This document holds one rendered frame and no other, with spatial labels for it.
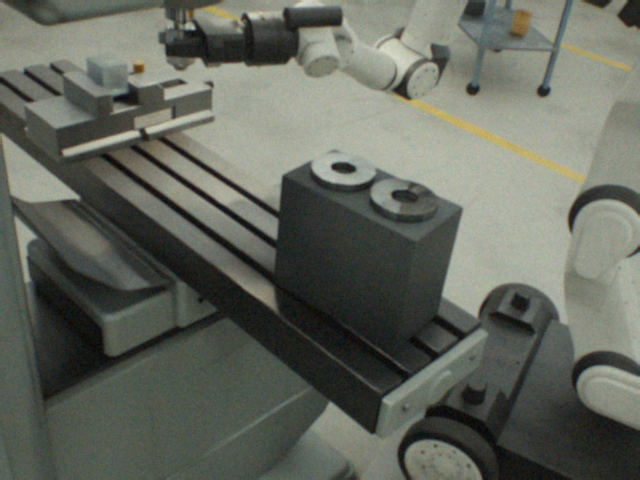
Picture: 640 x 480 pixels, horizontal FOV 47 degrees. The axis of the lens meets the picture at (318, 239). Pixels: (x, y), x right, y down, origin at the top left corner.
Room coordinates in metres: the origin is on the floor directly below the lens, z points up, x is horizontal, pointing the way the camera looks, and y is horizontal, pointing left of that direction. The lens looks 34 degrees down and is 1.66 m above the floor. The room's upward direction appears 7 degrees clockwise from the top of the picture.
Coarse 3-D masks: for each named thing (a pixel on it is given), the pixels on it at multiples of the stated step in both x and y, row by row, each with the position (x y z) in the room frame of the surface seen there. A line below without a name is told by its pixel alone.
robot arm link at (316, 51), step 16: (288, 16) 1.18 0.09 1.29; (304, 16) 1.18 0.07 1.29; (320, 16) 1.19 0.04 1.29; (336, 16) 1.20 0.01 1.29; (288, 32) 1.18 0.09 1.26; (304, 32) 1.20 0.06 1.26; (320, 32) 1.21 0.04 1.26; (288, 48) 1.17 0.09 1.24; (304, 48) 1.19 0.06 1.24; (320, 48) 1.18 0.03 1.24; (336, 48) 1.20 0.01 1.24; (304, 64) 1.18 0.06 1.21; (320, 64) 1.18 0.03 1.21; (336, 64) 1.20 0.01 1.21
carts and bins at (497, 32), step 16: (480, 0) 4.79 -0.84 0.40; (496, 0) 4.18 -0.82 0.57; (464, 16) 4.71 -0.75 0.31; (480, 16) 4.75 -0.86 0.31; (496, 16) 4.79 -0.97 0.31; (512, 16) 4.84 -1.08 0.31; (528, 16) 4.46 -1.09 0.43; (464, 32) 4.43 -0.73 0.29; (480, 32) 4.42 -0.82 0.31; (496, 32) 4.46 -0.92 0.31; (512, 32) 4.50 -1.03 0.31; (528, 32) 4.53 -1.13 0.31; (560, 32) 4.28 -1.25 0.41; (480, 48) 4.17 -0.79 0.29; (496, 48) 4.19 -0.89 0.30; (512, 48) 4.21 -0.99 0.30; (528, 48) 4.24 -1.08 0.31; (544, 48) 4.26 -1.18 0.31; (480, 64) 4.18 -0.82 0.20; (544, 80) 4.29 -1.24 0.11; (544, 96) 4.29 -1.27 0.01
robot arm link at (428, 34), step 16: (432, 0) 1.39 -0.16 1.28; (448, 0) 1.38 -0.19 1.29; (464, 0) 1.40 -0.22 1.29; (416, 16) 1.40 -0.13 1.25; (432, 16) 1.38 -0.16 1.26; (448, 16) 1.39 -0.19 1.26; (400, 32) 1.43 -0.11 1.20; (416, 32) 1.39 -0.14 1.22; (432, 32) 1.38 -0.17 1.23; (448, 32) 1.40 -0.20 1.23; (416, 48) 1.38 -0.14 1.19; (432, 48) 1.37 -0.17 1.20; (448, 48) 1.40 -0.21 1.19; (432, 64) 1.36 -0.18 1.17; (416, 80) 1.33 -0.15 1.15; (432, 80) 1.37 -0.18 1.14; (416, 96) 1.35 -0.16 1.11
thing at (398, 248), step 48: (288, 192) 0.86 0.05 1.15; (336, 192) 0.84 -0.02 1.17; (384, 192) 0.83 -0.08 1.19; (432, 192) 0.85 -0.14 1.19; (288, 240) 0.86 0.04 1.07; (336, 240) 0.81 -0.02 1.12; (384, 240) 0.77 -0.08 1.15; (432, 240) 0.78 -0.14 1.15; (288, 288) 0.85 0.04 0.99; (336, 288) 0.80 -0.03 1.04; (384, 288) 0.76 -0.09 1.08; (432, 288) 0.81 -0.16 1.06; (384, 336) 0.75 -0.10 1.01
